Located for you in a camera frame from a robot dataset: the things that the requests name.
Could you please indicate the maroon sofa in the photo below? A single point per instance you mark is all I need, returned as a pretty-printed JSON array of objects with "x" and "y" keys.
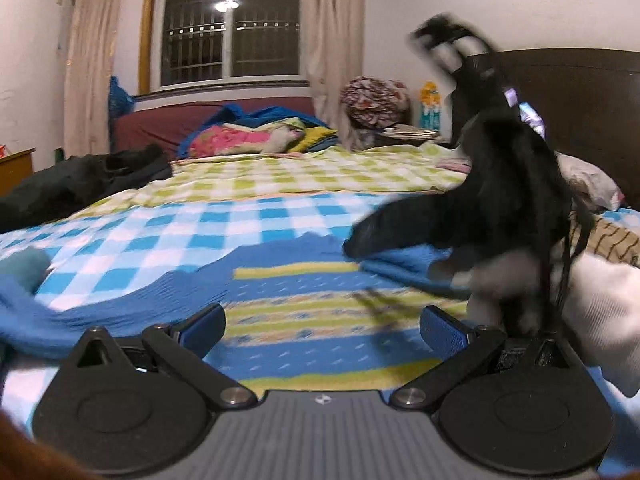
[{"x": 160, "y": 125}]

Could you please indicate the blue checkered bed blanket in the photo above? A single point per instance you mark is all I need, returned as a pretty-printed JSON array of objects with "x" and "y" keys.
[{"x": 175, "y": 240}]

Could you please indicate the barred window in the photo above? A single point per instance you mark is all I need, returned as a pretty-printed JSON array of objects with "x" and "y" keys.
[{"x": 230, "y": 25}]

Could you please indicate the person's right forearm white sleeve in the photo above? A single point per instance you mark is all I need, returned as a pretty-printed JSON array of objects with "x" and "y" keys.
[{"x": 595, "y": 310}]

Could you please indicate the teal knit garment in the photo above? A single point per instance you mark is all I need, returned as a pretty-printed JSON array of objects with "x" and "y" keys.
[{"x": 25, "y": 267}]

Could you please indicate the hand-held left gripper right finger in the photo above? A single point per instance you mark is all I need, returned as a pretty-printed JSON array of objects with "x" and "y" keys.
[{"x": 440, "y": 327}]

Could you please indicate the green checkered bed blanket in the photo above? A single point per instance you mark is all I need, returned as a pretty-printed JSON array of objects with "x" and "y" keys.
[{"x": 300, "y": 170}]

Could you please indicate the dark wooden headboard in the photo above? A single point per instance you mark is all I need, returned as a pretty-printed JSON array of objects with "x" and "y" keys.
[{"x": 590, "y": 105}]

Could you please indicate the black jacket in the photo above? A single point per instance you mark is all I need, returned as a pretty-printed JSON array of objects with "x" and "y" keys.
[{"x": 75, "y": 180}]

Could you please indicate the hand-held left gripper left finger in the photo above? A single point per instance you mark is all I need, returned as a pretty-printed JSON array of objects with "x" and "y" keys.
[{"x": 202, "y": 327}]

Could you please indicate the brown patterned cloth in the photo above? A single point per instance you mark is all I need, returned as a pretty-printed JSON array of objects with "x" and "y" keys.
[{"x": 615, "y": 240}]

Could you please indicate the pink floral quilt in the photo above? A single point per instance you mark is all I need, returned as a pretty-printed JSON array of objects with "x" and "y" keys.
[{"x": 225, "y": 140}]

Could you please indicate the folded colourful quilts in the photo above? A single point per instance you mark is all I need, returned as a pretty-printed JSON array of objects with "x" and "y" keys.
[{"x": 240, "y": 112}]

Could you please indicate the blue striped knit sweater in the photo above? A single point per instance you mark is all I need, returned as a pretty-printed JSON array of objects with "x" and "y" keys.
[{"x": 310, "y": 310}]

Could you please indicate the blue plastic bag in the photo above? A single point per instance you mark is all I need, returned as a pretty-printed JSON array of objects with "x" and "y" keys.
[{"x": 120, "y": 100}]

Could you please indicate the brown floral cloth bundle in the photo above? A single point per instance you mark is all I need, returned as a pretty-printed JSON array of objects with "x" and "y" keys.
[{"x": 375, "y": 100}]

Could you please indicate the basket of stacked papers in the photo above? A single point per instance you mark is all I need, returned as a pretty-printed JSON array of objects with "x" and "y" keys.
[{"x": 400, "y": 136}]

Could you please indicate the yellow cloth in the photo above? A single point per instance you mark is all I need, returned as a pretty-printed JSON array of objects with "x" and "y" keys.
[{"x": 315, "y": 137}]

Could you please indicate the yellow and blue bottle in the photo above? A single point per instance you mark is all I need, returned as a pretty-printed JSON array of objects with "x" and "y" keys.
[{"x": 431, "y": 105}]

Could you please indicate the wooden cabinet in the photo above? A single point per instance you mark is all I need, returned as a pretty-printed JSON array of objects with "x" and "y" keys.
[{"x": 15, "y": 170}]

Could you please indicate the beige curtain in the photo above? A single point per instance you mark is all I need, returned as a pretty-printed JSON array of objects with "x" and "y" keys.
[
  {"x": 332, "y": 50},
  {"x": 95, "y": 60}
]

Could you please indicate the white pink dotted pillow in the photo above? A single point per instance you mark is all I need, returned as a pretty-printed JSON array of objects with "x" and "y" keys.
[{"x": 590, "y": 180}]

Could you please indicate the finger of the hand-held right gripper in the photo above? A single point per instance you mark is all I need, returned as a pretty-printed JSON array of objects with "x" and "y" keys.
[{"x": 395, "y": 227}]

